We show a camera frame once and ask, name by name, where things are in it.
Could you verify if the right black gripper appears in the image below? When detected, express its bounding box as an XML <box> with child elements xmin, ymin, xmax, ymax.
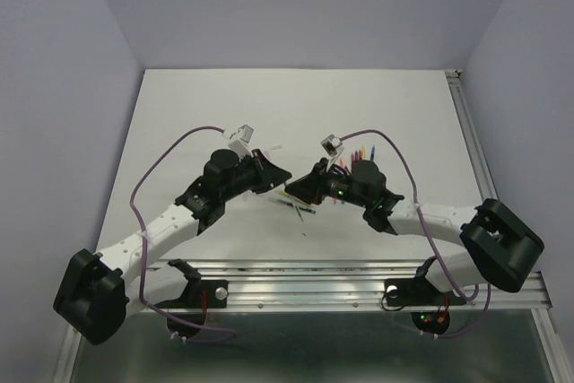
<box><xmin>284</xmin><ymin>155</ymin><xmax>370</xmax><ymax>208</ymax></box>

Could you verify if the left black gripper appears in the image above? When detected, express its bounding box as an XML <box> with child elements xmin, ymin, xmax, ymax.
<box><xmin>221</xmin><ymin>148</ymin><xmax>291</xmax><ymax>202</ymax></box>

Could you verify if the grey white slim pen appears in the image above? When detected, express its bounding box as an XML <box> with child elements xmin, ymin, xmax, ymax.
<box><xmin>290</xmin><ymin>195</ymin><xmax>304</xmax><ymax>222</ymax></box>

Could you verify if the green black pen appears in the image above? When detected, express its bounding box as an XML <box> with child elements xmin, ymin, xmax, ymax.
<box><xmin>276</xmin><ymin>199</ymin><xmax>317</xmax><ymax>214</ymax></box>

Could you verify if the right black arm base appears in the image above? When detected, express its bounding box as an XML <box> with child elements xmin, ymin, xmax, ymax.
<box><xmin>380</xmin><ymin>257</ymin><xmax>465</xmax><ymax>336</ymax></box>

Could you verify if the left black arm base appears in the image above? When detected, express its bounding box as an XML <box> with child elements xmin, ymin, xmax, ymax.
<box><xmin>144</xmin><ymin>259</ymin><xmax>229</xmax><ymax>343</ymax></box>

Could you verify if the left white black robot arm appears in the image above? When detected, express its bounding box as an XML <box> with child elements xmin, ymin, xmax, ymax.
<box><xmin>53</xmin><ymin>149</ymin><xmax>292</xmax><ymax>345</ymax></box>

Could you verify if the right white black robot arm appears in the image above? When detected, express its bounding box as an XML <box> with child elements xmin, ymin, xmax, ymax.
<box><xmin>285</xmin><ymin>159</ymin><xmax>544</xmax><ymax>302</ymax></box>

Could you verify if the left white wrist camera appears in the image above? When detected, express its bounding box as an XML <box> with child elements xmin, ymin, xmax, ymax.
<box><xmin>222</xmin><ymin>125</ymin><xmax>254</xmax><ymax>159</ymax></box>

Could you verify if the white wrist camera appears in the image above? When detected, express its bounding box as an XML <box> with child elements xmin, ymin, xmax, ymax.
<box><xmin>222</xmin><ymin>125</ymin><xmax>254</xmax><ymax>159</ymax></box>
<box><xmin>321</xmin><ymin>135</ymin><xmax>344</xmax><ymax>168</ymax></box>

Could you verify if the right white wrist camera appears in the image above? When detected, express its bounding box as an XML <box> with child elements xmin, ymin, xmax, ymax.
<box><xmin>321</xmin><ymin>135</ymin><xmax>344</xmax><ymax>168</ymax></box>

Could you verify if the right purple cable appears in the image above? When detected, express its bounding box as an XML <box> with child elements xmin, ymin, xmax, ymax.
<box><xmin>340</xmin><ymin>129</ymin><xmax>492</xmax><ymax>341</ymax></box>

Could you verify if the aluminium rail frame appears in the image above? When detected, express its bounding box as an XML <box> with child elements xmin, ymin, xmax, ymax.
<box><xmin>54</xmin><ymin>260</ymin><xmax>573</xmax><ymax>382</ymax></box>

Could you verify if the right side aluminium rail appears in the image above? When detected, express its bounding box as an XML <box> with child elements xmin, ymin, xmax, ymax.
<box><xmin>445</xmin><ymin>70</ymin><xmax>499</xmax><ymax>199</ymax></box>

